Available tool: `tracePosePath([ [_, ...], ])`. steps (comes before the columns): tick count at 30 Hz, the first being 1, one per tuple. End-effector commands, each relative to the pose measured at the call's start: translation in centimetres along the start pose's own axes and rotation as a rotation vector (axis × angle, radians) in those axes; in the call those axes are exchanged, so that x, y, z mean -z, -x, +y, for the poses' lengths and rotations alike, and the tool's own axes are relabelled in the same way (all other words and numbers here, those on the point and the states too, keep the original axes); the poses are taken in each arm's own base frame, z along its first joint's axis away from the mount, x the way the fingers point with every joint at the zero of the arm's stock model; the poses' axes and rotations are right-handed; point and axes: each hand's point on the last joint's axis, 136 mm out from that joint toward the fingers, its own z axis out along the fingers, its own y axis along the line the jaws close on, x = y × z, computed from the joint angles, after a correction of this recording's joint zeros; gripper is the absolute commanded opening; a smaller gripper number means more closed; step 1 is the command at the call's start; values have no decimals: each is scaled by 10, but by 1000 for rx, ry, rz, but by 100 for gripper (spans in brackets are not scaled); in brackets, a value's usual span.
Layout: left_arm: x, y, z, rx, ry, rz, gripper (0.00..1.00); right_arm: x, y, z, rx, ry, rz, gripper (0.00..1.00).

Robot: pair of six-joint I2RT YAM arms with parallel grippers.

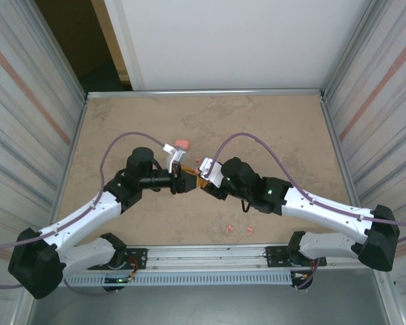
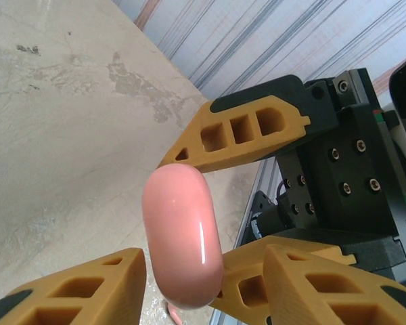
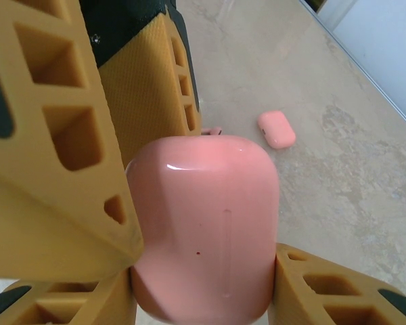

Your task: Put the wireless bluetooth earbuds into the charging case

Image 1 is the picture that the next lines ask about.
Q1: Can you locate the black mounting plate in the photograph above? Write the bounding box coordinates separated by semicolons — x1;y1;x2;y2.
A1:
121;248;148;271
264;246;292;268

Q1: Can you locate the grey metal plate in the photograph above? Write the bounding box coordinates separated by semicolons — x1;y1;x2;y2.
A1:
26;267;393;325

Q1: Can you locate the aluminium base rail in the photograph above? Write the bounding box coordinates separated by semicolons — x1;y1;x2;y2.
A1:
86;246;329;271

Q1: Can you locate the aluminium frame bar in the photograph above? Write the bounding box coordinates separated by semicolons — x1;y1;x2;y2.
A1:
319;94;399;325
85;88;327;100
16;96;89;325

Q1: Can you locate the red orange wire bundle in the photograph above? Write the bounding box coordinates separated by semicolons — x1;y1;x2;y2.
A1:
125;256;139;282
292;259;322;290

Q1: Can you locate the slotted grey cable duct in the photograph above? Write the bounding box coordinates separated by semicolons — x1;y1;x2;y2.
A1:
63;272;294;288

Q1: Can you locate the beige door frame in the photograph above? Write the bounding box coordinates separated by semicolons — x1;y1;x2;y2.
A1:
90;0;138;91

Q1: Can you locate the aluminium frame post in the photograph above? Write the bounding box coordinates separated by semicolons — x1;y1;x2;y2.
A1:
319;0;385;99
28;0;89;99

